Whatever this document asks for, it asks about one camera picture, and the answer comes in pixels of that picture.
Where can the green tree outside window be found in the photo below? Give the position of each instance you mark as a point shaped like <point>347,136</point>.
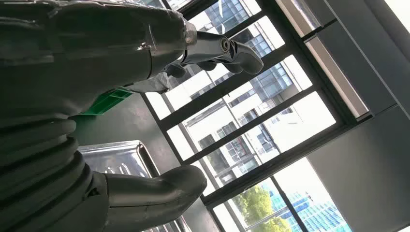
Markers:
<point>256,205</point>

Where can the black window frame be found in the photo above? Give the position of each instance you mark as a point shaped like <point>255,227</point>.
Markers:
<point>243,128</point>

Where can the steel scale tray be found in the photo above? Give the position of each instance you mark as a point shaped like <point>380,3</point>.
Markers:
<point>121,157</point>

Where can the pale building outside window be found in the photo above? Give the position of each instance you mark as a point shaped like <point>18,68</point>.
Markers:
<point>208,128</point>

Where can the long ceiling light strip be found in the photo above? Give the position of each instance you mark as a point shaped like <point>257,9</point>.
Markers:
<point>402,8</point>

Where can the blue glass building outside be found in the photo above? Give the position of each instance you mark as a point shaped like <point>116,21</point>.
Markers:
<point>320,217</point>

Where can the green plastic crate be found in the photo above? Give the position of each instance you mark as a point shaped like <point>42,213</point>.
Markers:
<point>105,102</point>

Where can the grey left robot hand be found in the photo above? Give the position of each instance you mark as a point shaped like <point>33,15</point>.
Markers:
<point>96,48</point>

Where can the pale window blind rail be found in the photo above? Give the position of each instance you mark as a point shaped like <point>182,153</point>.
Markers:
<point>339,80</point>

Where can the white mailer bag red print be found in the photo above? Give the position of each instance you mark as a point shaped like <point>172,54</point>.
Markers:
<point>150,84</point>

